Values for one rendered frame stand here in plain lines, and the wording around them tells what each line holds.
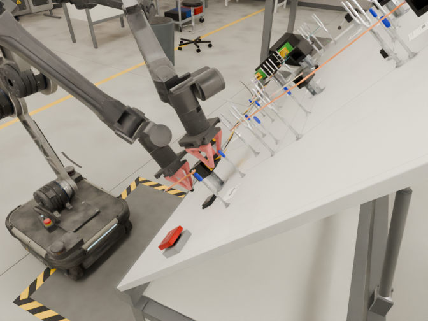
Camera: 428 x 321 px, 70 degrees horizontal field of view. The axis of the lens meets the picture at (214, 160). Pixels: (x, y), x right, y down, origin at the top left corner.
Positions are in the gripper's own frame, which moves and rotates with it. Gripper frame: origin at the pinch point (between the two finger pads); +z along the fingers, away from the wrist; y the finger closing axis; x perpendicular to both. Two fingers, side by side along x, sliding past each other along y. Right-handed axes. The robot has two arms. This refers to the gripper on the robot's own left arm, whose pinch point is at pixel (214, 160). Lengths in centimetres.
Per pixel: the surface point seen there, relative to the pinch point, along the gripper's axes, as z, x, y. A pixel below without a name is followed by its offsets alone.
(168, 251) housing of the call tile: 7.2, 2.2, -23.0
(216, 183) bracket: 6.9, 2.0, -0.8
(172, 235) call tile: 4.6, 1.1, -20.8
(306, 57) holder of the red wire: -2, -8, 57
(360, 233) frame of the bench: 54, -20, 29
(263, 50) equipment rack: 1, 26, 95
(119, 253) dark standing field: 75, 122, 12
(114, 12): -70, 387, 346
